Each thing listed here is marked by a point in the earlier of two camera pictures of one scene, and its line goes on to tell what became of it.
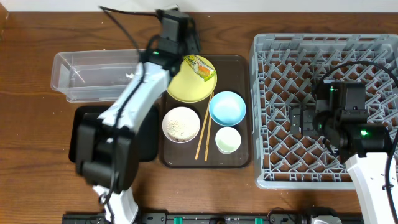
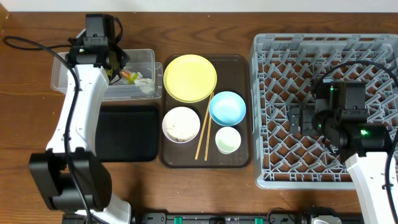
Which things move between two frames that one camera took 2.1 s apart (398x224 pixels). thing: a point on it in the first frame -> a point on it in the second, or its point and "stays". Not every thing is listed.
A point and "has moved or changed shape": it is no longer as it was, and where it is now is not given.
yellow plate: x=188 y=86 stays
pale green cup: x=227 y=140 stays
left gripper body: x=193 y=46 -> x=121 y=60
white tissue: x=131 y=75 has moved or changed shape
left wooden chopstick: x=201 y=132 stays
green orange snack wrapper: x=201 y=66 -> x=129 y=76
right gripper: x=306 y=128 stays
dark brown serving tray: x=215 y=132 stays
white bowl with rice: x=181 y=125 stays
